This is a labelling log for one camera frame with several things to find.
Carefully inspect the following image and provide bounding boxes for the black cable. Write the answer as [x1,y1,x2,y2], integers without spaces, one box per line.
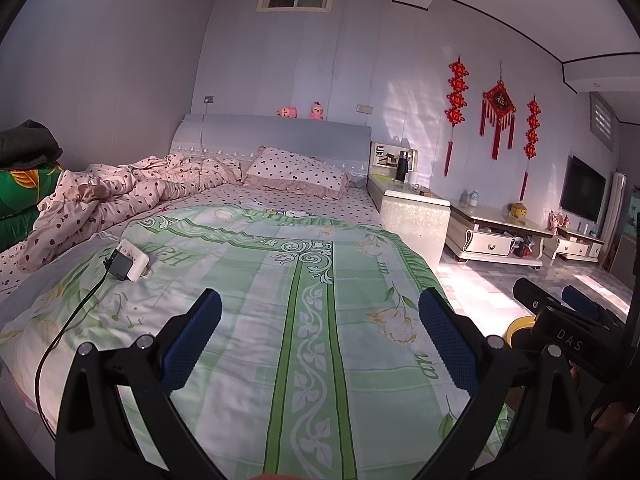
[34,272,112,412]

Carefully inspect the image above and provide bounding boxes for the window with blind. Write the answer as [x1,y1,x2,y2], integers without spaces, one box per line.
[588,92,614,154]

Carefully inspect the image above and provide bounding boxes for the white bedside cabinet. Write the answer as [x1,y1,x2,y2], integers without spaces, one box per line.
[367,174,451,272]

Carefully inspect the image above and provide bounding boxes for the grey cabinet with picture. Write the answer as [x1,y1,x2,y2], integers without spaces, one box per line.
[612,194,640,287]

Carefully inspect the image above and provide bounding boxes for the white television cabinet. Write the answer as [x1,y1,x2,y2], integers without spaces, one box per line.
[542,224,606,263]

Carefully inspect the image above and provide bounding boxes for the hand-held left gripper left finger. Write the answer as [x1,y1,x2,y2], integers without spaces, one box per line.
[56,288,223,480]

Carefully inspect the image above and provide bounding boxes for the green floral blanket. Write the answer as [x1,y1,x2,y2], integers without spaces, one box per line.
[0,204,512,480]

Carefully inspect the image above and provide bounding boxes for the black charger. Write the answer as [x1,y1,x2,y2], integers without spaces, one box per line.
[103,248,132,281]

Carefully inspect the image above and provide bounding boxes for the white standing air conditioner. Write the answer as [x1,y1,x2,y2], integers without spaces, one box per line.
[599,172,627,272]

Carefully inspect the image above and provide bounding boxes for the polka dot pillow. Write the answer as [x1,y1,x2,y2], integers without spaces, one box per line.
[242,146,351,202]

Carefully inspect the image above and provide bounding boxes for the white power strip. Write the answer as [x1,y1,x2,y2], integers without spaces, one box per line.
[115,239,150,282]

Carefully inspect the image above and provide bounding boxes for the green folded quilt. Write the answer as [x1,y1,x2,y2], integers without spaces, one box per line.
[0,167,64,254]

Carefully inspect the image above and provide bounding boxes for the small figurine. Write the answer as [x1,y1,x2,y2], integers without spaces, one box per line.
[547,209,571,235]

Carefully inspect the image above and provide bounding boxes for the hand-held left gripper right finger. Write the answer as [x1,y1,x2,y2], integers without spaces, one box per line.
[415,287,586,480]

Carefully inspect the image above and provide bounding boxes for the grey bed headboard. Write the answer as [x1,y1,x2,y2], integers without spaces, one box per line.
[169,113,374,172]

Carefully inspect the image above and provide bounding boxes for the polka dot bed sheet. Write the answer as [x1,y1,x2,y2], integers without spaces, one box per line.
[0,182,387,306]

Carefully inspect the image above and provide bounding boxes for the pink polka dot quilt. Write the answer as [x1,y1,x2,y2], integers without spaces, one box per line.
[22,152,247,274]

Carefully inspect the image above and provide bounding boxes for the dark folded clothes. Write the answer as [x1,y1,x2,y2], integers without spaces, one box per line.
[0,118,64,171]

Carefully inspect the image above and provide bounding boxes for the white coffee table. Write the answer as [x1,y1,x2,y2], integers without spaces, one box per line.
[446,202,555,269]

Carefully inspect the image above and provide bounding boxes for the red diamond knot ornament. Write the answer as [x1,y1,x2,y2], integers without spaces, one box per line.
[480,62,517,162]

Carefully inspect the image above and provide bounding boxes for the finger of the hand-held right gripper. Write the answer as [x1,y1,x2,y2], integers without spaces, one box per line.
[513,277,598,363]
[561,284,640,348]

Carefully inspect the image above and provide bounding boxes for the wall television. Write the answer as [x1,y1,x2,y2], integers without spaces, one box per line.
[558,154,607,224]

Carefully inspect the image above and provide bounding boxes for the yellow bin with black liner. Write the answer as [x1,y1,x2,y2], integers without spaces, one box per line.
[502,315,539,349]

